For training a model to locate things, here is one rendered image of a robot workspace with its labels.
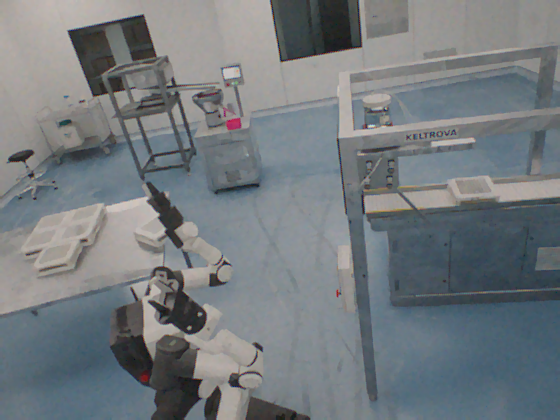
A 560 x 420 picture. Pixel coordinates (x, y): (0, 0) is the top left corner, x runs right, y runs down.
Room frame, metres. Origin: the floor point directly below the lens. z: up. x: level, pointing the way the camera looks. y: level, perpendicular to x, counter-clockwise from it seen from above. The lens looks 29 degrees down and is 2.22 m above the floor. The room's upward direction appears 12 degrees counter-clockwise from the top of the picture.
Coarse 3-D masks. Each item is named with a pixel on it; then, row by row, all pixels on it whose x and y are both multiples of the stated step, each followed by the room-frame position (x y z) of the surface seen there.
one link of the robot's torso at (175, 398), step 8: (184, 384) 1.10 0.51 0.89; (192, 384) 1.11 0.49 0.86; (160, 392) 1.10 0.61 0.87; (168, 392) 1.09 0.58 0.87; (176, 392) 1.08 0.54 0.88; (184, 392) 1.07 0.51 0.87; (160, 400) 1.08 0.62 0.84; (168, 400) 1.07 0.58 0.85; (176, 400) 1.05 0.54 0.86; (184, 400) 1.06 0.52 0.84; (192, 400) 1.10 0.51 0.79; (160, 408) 1.05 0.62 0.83; (168, 408) 1.05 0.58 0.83; (176, 408) 1.03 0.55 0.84; (184, 408) 1.05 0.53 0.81; (152, 416) 1.03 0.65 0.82; (160, 416) 1.02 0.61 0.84; (168, 416) 1.02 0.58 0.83; (176, 416) 1.03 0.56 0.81; (184, 416) 1.04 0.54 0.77
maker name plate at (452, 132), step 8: (440, 128) 1.37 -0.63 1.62; (448, 128) 1.37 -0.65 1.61; (456, 128) 1.36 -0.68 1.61; (408, 136) 1.40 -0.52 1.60; (416, 136) 1.39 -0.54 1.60; (424, 136) 1.38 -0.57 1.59; (432, 136) 1.38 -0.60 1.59; (440, 136) 1.37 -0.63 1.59; (448, 136) 1.37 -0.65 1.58; (456, 136) 1.36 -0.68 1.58
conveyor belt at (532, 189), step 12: (540, 180) 2.12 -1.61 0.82; (552, 180) 2.09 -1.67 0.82; (408, 192) 2.29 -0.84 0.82; (420, 192) 2.27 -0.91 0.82; (432, 192) 2.24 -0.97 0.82; (444, 192) 2.21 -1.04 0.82; (504, 192) 2.07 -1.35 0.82; (516, 192) 2.04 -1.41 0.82; (528, 192) 2.02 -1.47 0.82; (540, 192) 1.99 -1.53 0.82; (552, 192) 1.97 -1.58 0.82; (372, 204) 2.24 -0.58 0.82; (384, 204) 2.21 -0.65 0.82; (396, 204) 2.18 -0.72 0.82; (420, 204) 2.13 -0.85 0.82; (432, 204) 2.10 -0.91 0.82; (444, 204) 2.07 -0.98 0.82
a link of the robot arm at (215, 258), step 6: (204, 246) 1.50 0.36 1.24; (210, 246) 1.52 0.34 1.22; (198, 252) 1.49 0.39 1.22; (204, 252) 1.49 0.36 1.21; (210, 252) 1.50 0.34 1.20; (216, 252) 1.52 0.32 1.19; (204, 258) 1.50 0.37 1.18; (210, 258) 1.50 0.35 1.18; (216, 258) 1.50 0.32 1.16; (222, 258) 1.52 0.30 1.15; (210, 264) 1.53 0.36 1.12; (216, 264) 1.51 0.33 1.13; (222, 264) 1.49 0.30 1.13; (228, 264) 1.50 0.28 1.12; (216, 270) 1.48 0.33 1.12
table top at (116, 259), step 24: (168, 192) 3.04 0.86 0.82; (120, 216) 2.80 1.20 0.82; (144, 216) 2.72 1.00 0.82; (0, 240) 2.81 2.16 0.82; (24, 240) 2.73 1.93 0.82; (96, 240) 2.51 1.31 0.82; (120, 240) 2.44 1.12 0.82; (0, 264) 2.45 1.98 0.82; (24, 264) 2.38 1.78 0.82; (96, 264) 2.20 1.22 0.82; (120, 264) 2.15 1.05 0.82; (144, 264) 2.09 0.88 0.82; (0, 288) 2.15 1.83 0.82; (24, 288) 2.10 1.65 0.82; (48, 288) 2.04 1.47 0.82; (72, 288) 1.99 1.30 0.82; (96, 288) 1.95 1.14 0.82; (0, 312) 1.90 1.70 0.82
